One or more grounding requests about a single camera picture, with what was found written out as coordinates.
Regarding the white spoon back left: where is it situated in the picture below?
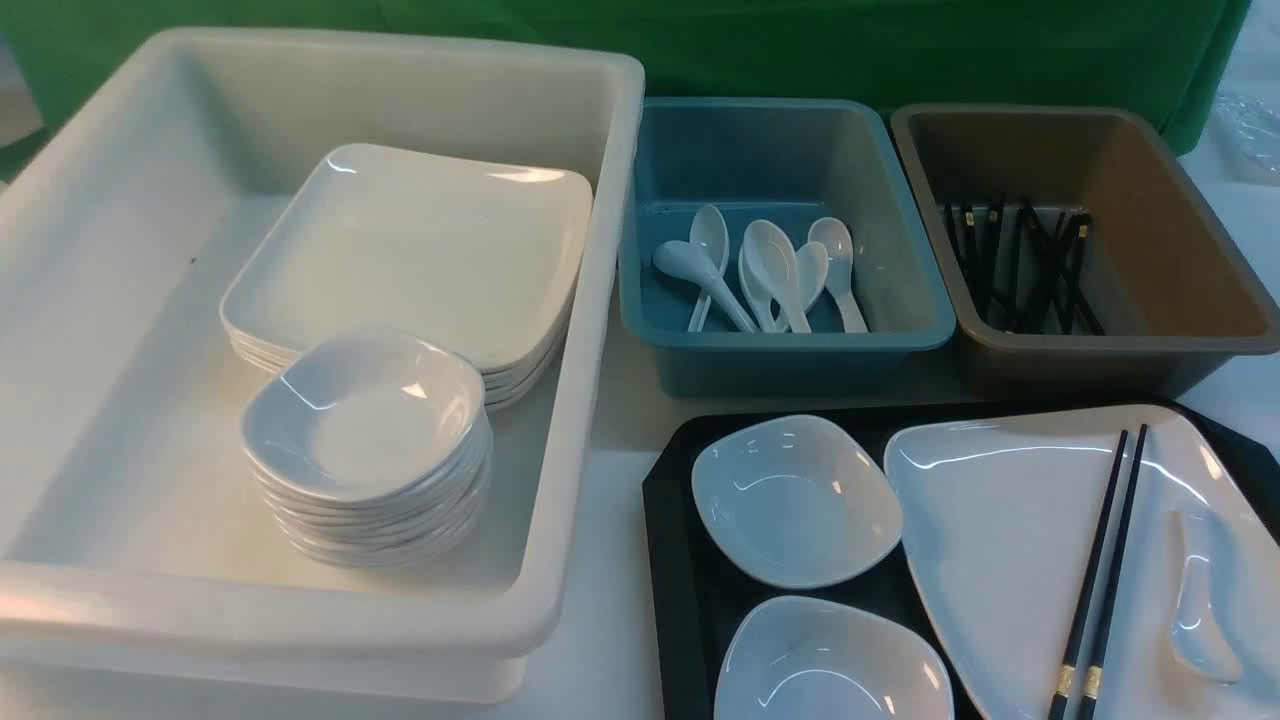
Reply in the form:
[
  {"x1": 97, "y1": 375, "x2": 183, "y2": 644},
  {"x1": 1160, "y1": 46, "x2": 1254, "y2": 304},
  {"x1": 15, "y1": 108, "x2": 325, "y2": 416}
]
[{"x1": 687, "y1": 204, "x2": 730, "y2": 332}]

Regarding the large white triangular plate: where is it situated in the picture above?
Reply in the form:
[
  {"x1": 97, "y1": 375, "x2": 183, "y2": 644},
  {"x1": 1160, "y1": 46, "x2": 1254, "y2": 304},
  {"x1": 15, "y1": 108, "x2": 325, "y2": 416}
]
[{"x1": 884, "y1": 404, "x2": 1279, "y2": 719}]

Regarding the bundle of black chopsticks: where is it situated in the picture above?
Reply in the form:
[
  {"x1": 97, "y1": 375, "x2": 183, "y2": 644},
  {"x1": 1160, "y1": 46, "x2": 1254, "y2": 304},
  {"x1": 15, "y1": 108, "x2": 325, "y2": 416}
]
[{"x1": 940, "y1": 195, "x2": 1106, "y2": 336}]

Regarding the black serving tray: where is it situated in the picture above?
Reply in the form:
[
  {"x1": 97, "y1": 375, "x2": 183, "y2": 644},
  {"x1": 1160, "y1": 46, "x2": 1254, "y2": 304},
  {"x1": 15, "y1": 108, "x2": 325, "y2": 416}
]
[{"x1": 641, "y1": 398, "x2": 1280, "y2": 720}]

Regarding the white spoon far left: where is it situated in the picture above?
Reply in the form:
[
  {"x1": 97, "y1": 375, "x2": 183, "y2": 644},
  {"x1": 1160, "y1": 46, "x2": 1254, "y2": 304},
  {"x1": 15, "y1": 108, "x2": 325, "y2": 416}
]
[{"x1": 654, "y1": 241, "x2": 759, "y2": 332}]

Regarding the stack of small white bowls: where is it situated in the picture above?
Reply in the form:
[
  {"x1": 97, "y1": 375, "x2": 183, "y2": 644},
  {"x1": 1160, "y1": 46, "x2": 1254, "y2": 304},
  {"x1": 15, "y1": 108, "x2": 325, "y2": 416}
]
[{"x1": 239, "y1": 328, "x2": 494, "y2": 568}]

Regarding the small white bowl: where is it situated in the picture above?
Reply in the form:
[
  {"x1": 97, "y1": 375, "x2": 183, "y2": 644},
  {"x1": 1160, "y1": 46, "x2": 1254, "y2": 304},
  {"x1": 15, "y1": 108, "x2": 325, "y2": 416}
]
[
  {"x1": 691, "y1": 414, "x2": 904, "y2": 591},
  {"x1": 714, "y1": 594, "x2": 956, "y2": 719}
]

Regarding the white spoon centre right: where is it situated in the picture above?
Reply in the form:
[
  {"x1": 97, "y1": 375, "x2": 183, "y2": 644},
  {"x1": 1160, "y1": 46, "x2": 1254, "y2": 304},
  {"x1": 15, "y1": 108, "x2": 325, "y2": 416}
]
[{"x1": 767, "y1": 243, "x2": 828, "y2": 333}]

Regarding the white spoon far right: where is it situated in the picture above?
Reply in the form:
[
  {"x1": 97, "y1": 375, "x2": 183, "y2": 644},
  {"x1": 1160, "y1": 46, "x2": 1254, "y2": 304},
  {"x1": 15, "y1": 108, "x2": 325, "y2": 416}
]
[{"x1": 808, "y1": 217, "x2": 869, "y2": 334}]

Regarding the green backdrop cloth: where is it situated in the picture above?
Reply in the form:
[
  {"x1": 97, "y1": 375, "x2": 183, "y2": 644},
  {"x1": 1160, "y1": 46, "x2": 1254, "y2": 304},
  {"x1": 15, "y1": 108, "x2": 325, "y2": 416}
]
[{"x1": 1, "y1": 1, "x2": 1251, "y2": 181}]

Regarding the blue plastic bin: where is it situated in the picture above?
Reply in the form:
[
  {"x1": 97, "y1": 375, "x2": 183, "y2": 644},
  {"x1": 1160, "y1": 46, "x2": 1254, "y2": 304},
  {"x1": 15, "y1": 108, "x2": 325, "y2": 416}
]
[{"x1": 617, "y1": 97, "x2": 956, "y2": 398}]

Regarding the white soup spoon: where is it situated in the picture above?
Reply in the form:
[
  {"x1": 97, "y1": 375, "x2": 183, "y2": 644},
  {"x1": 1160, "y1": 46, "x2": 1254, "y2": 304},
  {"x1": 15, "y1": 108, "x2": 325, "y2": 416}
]
[{"x1": 1169, "y1": 510, "x2": 1243, "y2": 685}]

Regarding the stack of white square plates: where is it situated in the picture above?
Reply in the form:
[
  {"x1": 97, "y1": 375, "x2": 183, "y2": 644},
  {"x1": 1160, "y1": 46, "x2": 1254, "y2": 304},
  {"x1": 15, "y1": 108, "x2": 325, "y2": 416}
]
[{"x1": 219, "y1": 143, "x2": 594, "y2": 409}]

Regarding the large white plastic bin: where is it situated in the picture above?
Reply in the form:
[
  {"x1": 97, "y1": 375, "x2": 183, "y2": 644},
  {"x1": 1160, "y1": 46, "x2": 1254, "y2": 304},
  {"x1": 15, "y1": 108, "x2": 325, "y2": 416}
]
[{"x1": 3, "y1": 27, "x2": 645, "y2": 705}]

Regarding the brown plastic bin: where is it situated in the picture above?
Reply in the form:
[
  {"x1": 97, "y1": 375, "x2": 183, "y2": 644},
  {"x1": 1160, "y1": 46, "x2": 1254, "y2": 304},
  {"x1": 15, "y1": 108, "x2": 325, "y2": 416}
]
[{"x1": 890, "y1": 104, "x2": 1277, "y2": 398}]

